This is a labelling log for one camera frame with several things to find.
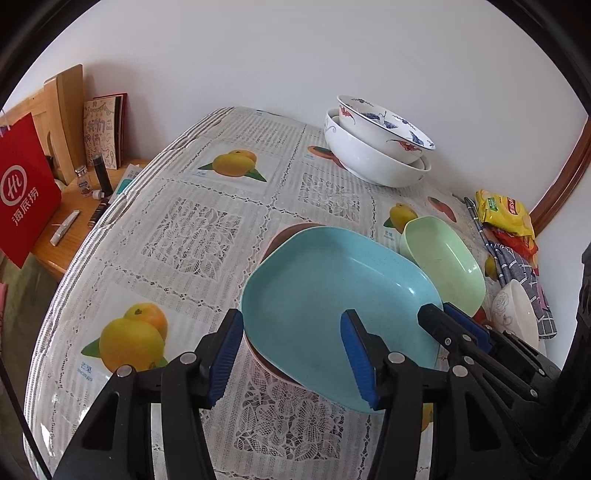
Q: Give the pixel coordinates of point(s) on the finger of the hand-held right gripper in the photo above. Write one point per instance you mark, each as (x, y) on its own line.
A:
(468, 323)
(436, 323)

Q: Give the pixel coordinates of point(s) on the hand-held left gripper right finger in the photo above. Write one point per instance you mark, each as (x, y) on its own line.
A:
(358, 357)

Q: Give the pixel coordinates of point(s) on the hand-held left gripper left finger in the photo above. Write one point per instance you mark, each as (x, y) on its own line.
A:
(226, 357)

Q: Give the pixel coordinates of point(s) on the small white floral bowl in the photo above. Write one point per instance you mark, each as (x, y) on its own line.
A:
(515, 309)

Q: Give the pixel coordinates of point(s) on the light green plate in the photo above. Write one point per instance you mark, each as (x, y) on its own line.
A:
(443, 258)

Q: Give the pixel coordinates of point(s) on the light blue plate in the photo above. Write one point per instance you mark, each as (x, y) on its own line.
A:
(323, 286)

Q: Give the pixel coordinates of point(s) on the grey checked cloth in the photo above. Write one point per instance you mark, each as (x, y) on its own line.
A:
(517, 265)

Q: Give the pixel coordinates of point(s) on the pink paper tag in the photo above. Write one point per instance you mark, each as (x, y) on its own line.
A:
(544, 299)

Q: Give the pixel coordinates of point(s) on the red chips packet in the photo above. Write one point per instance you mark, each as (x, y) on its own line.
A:
(521, 244)

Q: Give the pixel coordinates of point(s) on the yellow chips packet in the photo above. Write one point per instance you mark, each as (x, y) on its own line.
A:
(503, 210)

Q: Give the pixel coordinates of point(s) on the fruit print lace tablecloth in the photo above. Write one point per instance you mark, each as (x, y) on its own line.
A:
(194, 230)

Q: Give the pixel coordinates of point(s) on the large white bowl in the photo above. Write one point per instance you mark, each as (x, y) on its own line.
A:
(369, 161)

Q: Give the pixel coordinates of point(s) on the black pen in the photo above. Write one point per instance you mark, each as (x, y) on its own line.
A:
(98, 211)

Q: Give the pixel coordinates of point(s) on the blue and red painted bowl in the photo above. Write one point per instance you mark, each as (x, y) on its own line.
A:
(383, 134)

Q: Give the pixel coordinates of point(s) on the wooden side table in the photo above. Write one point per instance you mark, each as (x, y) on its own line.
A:
(55, 249)

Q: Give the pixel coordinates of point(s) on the teal and white box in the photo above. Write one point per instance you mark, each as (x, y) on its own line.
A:
(129, 177)

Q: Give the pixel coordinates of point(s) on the white folding knife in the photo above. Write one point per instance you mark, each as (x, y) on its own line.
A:
(64, 227)

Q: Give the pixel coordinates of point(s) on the black tube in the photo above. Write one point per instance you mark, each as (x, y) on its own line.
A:
(101, 175)

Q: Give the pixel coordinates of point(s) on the small glass bottle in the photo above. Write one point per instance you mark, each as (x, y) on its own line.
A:
(82, 182)

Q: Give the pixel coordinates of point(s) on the hand-drawn greeting card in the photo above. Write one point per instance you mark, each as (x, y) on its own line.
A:
(104, 129)

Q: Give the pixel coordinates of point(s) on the red paper bag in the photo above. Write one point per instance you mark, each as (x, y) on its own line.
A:
(27, 184)

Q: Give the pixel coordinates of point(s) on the wooden door frame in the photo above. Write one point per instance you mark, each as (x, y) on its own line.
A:
(563, 184)

